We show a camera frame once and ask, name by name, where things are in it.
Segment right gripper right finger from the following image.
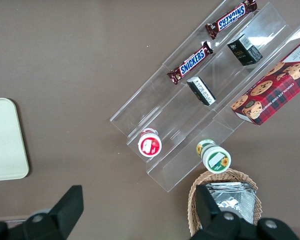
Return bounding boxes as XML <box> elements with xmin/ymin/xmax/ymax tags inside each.
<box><xmin>194</xmin><ymin>183</ymin><xmax>244</xmax><ymax>240</ymax></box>

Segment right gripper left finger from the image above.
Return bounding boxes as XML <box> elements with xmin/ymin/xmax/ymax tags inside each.
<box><xmin>22</xmin><ymin>184</ymin><xmax>85</xmax><ymax>240</ymax></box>

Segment light wicker basket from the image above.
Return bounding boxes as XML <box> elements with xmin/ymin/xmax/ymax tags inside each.
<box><xmin>188</xmin><ymin>168</ymin><xmax>263</xmax><ymax>238</ymax></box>

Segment cream plastic tray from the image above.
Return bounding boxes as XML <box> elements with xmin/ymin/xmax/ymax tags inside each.
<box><xmin>0</xmin><ymin>97</ymin><xmax>30</xmax><ymax>183</ymax></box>

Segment silver foil packet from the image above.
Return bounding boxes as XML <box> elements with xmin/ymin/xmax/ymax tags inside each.
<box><xmin>204</xmin><ymin>182</ymin><xmax>256</xmax><ymax>225</ymax></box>

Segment green sunflower yogurt cup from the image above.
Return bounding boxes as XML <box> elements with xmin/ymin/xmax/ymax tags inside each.
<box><xmin>195</xmin><ymin>139</ymin><xmax>232</xmax><ymax>174</ymax></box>

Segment red strawberry yogurt cup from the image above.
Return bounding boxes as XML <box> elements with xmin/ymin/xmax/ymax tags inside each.
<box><xmin>137</xmin><ymin>127</ymin><xmax>163</xmax><ymax>158</ymax></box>

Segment clear acrylic tiered shelf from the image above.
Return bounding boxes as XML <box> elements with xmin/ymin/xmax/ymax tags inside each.
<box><xmin>109</xmin><ymin>0</ymin><xmax>300</xmax><ymax>193</ymax></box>

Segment small black carton box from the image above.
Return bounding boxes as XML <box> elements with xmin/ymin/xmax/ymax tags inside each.
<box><xmin>226</xmin><ymin>33</ymin><xmax>264</xmax><ymax>67</ymax></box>
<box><xmin>186</xmin><ymin>76</ymin><xmax>217</xmax><ymax>107</ymax></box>

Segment red tartan cookie box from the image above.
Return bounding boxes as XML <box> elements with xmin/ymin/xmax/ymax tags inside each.
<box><xmin>230</xmin><ymin>34</ymin><xmax>300</xmax><ymax>127</ymax></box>

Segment Snickers chocolate bar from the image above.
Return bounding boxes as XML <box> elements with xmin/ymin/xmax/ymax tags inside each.
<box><xmin>167</xmin><ymin>41</ymin><xmax>214</xmax><ymax>86</ymax></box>
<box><xmin>205</xmin><ymin>0</ymin><xmax>258</xmax><ymax>40</ymax></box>

